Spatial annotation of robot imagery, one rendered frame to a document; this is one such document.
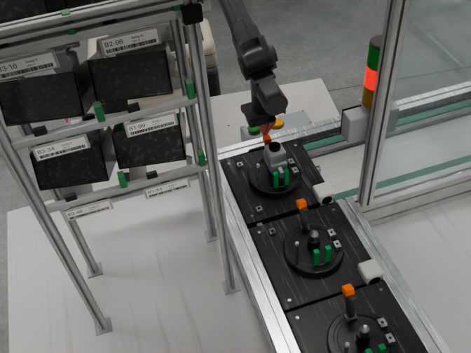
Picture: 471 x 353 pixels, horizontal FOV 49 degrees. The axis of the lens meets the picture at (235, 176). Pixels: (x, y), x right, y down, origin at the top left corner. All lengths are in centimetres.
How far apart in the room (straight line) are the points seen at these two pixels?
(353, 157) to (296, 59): 205
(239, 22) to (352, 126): 35
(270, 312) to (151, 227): 47
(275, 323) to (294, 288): 9
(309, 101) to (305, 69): 163
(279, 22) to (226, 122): 225
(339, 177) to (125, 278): 65
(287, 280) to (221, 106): 80
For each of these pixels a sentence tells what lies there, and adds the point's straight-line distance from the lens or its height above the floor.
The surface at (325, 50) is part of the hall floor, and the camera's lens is 363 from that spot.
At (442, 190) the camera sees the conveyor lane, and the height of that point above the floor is 92.
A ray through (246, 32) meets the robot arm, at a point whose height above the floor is 137.
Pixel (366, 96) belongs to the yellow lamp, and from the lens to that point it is 116.
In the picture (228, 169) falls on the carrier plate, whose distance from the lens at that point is 144.
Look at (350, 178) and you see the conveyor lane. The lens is 149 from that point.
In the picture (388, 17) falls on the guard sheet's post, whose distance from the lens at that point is 104.
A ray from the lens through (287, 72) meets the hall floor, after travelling 343.
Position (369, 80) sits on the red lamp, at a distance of 114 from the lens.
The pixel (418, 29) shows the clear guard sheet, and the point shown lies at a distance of 109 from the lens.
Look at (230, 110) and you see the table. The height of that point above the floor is 86.
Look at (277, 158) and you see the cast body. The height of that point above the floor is 107.
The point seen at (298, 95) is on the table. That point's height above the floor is 86.
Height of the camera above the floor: 201
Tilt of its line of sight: 47 degrees down
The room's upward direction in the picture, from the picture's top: 6 degrees counter-clockwise
